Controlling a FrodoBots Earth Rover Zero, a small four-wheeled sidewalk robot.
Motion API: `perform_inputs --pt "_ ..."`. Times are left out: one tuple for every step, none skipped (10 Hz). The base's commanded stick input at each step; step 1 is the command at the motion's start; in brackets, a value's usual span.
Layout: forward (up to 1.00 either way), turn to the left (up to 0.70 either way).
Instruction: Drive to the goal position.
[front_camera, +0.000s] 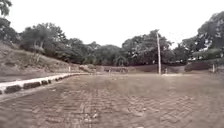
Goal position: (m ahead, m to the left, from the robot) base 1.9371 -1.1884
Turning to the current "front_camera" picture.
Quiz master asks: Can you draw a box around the wood of dense trees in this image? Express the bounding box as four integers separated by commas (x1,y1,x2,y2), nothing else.
0,0,224,67

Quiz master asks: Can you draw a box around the low earth bank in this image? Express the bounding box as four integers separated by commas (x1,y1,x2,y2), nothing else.
79,63,188,75

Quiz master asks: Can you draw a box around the brown brick paved road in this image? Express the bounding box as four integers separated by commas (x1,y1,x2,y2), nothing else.
0,72,224,128

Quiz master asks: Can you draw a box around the tall pale pole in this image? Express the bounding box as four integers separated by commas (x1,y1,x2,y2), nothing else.
155,31,163,75

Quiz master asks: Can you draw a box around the grassy earth slope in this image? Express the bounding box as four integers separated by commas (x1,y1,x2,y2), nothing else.
0,41,85,83

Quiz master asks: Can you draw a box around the black and white kerb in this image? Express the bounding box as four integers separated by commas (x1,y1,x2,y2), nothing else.
0,72,83,96

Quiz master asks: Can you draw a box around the dark trimmed hedge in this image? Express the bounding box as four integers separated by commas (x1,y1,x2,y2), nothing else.
183,57,224,73

